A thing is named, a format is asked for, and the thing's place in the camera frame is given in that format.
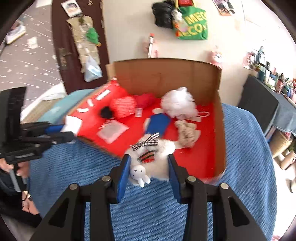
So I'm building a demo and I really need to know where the light blue cushion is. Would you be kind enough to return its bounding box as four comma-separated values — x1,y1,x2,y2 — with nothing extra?
37,89,94,125

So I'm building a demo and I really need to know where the black backpack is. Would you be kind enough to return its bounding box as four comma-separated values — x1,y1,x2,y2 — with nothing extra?
152,1,175,29

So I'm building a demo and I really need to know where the green tote bag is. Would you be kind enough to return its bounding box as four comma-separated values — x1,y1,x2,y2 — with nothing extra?
171,6,208,40

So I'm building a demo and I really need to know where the person's left hand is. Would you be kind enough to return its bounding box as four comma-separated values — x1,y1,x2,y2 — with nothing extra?
0,158,30,179

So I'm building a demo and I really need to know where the white plastic bag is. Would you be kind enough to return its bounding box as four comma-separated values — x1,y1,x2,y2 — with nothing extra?
84,55,103,83

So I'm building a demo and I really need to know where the photo on door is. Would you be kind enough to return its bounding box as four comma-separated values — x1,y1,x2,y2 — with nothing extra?
61,0,82,18

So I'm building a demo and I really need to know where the blue sponge block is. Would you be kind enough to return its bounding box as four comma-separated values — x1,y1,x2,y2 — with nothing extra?
145,113,171,137

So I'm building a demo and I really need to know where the wicker basket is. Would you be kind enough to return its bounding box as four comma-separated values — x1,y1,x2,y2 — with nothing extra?
269,130,292,158

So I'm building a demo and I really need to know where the pink plush toy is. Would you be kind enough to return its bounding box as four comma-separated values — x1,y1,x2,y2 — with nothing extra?
209,50,223,69

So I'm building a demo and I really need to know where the photo poster on wall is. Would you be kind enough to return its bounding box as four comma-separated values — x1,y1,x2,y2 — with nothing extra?
213,0,235,16

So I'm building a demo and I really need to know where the orange white mop handle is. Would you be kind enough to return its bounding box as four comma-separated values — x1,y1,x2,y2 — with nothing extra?
147,33,154,58

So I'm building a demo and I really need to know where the white fluffy bunny pouch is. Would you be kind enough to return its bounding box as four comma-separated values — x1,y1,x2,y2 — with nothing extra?
125,134,176,188

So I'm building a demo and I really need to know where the beige hanging organizer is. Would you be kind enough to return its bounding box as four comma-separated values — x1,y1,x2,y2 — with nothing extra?
66,16,100,73

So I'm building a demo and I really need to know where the brown wooden door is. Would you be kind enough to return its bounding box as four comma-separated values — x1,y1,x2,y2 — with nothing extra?
51,0,110,95

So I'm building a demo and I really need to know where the blue knit blanket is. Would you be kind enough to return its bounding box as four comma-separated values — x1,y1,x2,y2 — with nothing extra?
29,104,277,240

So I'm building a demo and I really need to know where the green plush toy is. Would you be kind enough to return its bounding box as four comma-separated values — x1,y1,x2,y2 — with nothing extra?
86,28,101,47

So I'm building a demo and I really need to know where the beige knitted rope toy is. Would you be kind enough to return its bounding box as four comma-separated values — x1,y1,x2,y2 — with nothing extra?
174,120,201,149

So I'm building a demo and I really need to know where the white mesh bath pouf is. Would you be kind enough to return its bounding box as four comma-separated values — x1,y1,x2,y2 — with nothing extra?
160,87,198,120

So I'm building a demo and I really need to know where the cardboard box tray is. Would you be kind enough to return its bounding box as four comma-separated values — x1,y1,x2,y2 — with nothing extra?
69,58,226,182

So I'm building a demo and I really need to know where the black fuzzy ball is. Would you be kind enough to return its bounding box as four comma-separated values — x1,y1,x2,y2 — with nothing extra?
100,106,113,120

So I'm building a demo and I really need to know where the dark red yarn ball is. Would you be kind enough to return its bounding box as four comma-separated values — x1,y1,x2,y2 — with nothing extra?
134,93,156,109

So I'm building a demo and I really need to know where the red mesh sponge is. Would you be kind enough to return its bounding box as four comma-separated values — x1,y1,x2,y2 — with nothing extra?
110,96,137,119

